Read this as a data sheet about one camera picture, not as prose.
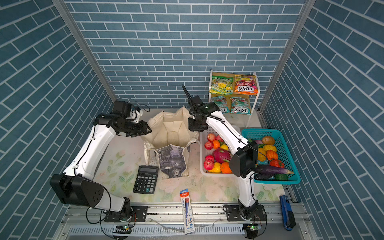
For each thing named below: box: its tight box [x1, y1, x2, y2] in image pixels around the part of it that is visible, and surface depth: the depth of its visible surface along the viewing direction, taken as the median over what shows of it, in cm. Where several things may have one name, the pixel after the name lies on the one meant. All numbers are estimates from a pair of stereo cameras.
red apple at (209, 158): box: [205, 154, 215, 163], surface depth 89 cm
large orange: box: [220, 162, 233, 174], surface depth 83 cm
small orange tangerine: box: [213, 140, 221, 150], surface depth 96 cm
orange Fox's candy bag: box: [234, 75, 259, 95], surface depth 86 cm
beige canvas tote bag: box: [143, 106, 199, 180], surface depth 84 cm
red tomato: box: [269, 159, 285, 169], surface depth 88 cm
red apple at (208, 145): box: [204, 141, 214, 150], surface depth 96 cm
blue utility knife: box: [279, 195, 296, 231], surface depth 73 cm
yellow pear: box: [208, 162, 221, 174], surface depth 85 cm
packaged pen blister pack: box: [180, 188, 196, 235], surface depth 75 cm
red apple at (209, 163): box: [203, 156, 215, 171], surface depth 84 cm
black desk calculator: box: [133, 165, 159, 195], surface depth 84 cm
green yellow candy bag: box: [209, 75, 234, 96], surface depth 85 cm
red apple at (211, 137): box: [207, 133, 216, 142], surface depth 100 cm
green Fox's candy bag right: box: [230, 97, 252, 115], surface depth 99 cm
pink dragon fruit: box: [213, 148, 232, 164], surface depth 88 cm
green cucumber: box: [274, 173, 289, 181], surface depth 83 cm
